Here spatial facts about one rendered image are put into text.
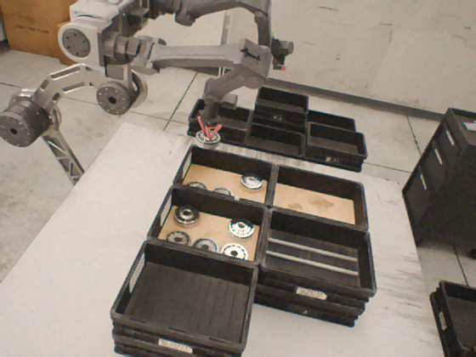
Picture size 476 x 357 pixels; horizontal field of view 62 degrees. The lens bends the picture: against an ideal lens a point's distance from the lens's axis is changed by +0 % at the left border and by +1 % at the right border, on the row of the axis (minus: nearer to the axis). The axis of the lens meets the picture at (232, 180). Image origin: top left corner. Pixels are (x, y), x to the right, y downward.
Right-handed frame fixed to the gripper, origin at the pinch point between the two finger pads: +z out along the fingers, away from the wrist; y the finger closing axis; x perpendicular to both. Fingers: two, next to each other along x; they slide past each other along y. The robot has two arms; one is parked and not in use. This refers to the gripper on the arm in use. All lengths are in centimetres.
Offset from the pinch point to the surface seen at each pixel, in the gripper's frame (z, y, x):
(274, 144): 64, 65, -94
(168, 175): 34.6, 19.6, 8.2
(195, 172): 22.0, 3.3, 2.0
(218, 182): 22.2, -6.6, -4.9
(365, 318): 37, -82, -31
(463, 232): 79, -47, -177
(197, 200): 16.7, -19.8, 12.3
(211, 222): 22.9, -27.6, 9.3
